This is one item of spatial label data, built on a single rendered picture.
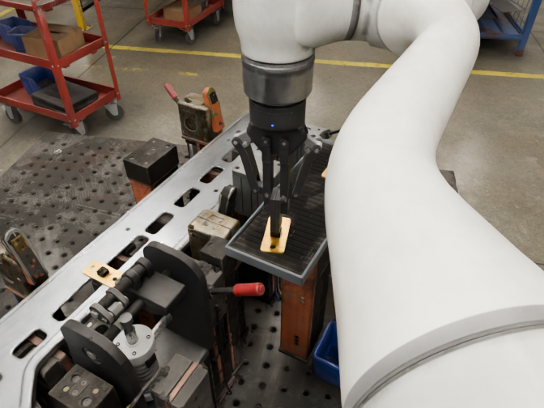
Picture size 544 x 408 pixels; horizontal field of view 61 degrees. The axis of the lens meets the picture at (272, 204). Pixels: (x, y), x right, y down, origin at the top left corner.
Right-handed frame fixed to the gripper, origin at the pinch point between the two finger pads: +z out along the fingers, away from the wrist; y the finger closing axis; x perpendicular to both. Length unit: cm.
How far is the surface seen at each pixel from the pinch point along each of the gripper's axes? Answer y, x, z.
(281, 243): -1.2, 2.1, 5.0
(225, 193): 13.3, -16.0, 11.2
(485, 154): -101, -216, 121
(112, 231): 37.7, -10.7, 21.3
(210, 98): 29, -58, 13
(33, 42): 179, -186, 56
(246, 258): 3.7, 6.1, 5.3
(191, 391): 7.7, 24.4, 13.9
